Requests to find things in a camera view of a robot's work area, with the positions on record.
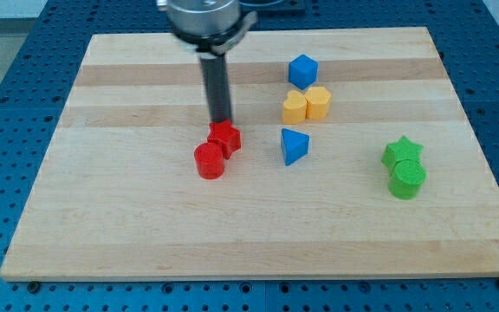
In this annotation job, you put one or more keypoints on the yellow heart block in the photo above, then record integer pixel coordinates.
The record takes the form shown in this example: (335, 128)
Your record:
(294, 108)

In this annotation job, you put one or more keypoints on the blue triangle block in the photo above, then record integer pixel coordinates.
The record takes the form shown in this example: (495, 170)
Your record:
(294, 145)

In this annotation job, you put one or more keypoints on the red cylinder block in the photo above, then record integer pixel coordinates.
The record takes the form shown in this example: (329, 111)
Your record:
(209, 160)

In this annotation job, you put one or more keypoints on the blue cube block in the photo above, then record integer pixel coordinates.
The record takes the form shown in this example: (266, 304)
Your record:
(302, 71)

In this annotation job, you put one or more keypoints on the green cylinder block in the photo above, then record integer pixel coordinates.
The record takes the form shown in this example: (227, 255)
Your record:
(406, 179)

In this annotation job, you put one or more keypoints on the red star block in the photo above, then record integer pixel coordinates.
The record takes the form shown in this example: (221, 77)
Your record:
(226, 136)

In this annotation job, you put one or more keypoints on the yellow hexagon block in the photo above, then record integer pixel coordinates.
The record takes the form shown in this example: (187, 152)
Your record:
(318, 102)

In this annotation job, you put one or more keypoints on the light wooden board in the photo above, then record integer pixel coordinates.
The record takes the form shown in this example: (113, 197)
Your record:
(118, 196)

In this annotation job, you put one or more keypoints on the green star block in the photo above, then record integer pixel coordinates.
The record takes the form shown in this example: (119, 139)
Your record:
(401, 150)

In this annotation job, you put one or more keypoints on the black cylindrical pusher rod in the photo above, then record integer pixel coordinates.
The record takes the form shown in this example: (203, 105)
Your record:
(217, 88)

